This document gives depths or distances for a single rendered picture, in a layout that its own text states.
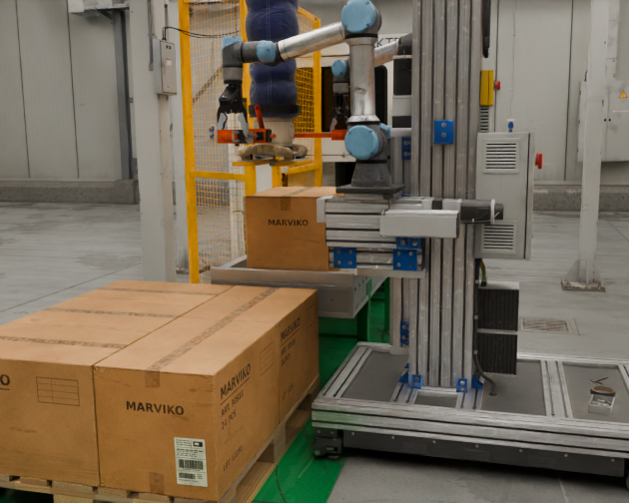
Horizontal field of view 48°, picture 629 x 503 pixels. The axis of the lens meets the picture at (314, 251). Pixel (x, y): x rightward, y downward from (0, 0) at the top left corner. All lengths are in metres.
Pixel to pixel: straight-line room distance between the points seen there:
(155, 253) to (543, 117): 8.58
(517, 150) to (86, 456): 1.80
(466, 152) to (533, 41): 9.30
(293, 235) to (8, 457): 1.55
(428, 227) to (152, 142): 2.22
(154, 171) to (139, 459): 2.30
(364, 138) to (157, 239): 2.13
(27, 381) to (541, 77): 10.40
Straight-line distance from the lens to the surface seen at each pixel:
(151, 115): 4.29
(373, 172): 2.62
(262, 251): 3.38
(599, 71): 5.96
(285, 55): 2.74
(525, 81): 11.97
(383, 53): 3.17
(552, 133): 11.95
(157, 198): 4.29
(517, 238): 2.74
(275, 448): 2.76
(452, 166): 2.76
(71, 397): 2.38
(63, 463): 2.49
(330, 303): 3.27
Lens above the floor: 1.23
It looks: 9 degrees down
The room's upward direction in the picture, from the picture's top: 1 degrees counter-clockwise
